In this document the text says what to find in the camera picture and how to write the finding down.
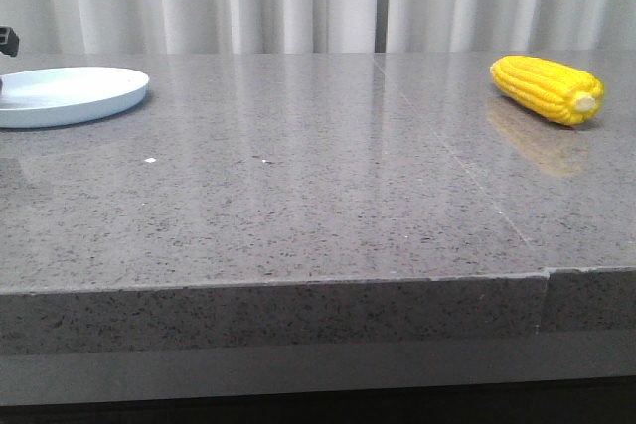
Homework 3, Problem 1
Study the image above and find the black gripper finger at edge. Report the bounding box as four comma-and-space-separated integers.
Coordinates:
0, 26, 19, 56

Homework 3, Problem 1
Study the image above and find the light blue round plate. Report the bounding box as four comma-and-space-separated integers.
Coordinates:
1, 67, 149, 129

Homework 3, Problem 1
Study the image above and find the yellow corn cob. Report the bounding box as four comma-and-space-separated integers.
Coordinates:
490, 55, 604, 126

